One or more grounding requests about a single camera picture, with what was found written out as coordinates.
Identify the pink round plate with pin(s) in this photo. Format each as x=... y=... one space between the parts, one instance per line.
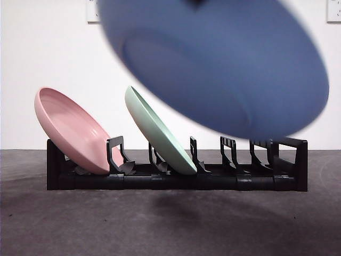
x=72 y=133

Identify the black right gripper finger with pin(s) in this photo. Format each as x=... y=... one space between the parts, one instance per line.
x=198 y=3

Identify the black plastic dish rack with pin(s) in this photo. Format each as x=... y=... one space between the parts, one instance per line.
x=186 y=182

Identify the white wall socket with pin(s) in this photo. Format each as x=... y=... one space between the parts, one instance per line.
x=334 y=10
x=92 y=12

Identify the blue round plate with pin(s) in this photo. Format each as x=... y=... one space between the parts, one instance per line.
x=213 y=69

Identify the pale green round plate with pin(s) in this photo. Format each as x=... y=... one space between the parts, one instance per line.
x=157 y=136

